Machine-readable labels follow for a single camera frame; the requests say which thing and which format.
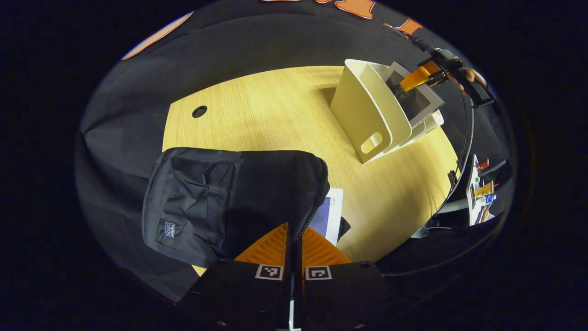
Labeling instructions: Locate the black schoolbag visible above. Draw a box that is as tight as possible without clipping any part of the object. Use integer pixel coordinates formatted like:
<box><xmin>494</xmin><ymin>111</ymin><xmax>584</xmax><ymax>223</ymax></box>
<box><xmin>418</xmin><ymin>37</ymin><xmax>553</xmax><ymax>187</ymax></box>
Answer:
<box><xmin>141</xmin><ymin>147</ymin><xmax>352</xmax><ymax>269</ymax></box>

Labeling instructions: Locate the dark blue book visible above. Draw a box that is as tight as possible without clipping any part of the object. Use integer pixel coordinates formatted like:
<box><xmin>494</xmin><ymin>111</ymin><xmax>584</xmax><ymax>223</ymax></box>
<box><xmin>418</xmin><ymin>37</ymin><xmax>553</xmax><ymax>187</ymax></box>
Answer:
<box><xmin>307</xmin><ymin>188</ymin><xmax>344</xmax><ymax>246</ymax></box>

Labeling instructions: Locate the white spine book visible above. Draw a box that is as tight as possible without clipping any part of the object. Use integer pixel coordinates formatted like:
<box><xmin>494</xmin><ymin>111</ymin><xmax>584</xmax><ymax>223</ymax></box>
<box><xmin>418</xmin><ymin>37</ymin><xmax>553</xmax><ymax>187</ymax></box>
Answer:
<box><xmin>384</xmin><ymin>62</ymin><xmax>445</xmax><ymax>129</ymax></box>

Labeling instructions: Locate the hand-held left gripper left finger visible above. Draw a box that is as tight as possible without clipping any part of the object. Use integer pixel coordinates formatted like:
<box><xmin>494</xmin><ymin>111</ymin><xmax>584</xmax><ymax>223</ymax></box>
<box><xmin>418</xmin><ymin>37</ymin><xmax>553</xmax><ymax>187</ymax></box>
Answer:
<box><xmin>177</xmin><ymin>223</ymin><xmax>294</xmax><ymax>331</ymax></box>

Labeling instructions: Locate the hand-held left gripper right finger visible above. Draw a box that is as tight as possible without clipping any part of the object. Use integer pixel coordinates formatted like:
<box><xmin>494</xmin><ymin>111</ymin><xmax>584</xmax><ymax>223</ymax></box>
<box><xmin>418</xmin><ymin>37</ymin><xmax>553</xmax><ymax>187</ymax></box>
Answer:
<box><xmin>295</xmin><ymin>224</ymin><xmax>405</xmax><ymax>331</ymax></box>

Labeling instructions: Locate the white bookshelf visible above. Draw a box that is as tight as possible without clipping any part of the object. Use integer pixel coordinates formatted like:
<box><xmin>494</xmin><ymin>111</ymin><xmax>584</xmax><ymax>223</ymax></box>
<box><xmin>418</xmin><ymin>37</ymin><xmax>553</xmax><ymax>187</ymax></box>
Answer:
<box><xmin>330</xmin><ymin>59</ymin><xmax>445</xmax><ymax>165</ymax></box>

